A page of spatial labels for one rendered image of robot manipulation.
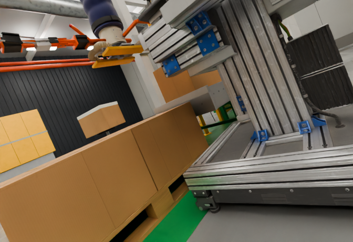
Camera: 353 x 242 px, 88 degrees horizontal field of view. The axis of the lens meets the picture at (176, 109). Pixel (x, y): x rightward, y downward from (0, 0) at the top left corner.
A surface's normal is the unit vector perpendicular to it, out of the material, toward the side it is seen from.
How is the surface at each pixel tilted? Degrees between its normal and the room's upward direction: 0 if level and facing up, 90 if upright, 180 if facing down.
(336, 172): 90
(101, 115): 90
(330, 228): 0
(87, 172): 90
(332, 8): 90
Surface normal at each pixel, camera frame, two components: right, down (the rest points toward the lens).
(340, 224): -0.39, -0.92
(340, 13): -0.55, 0.27
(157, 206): 0.68, -0.26
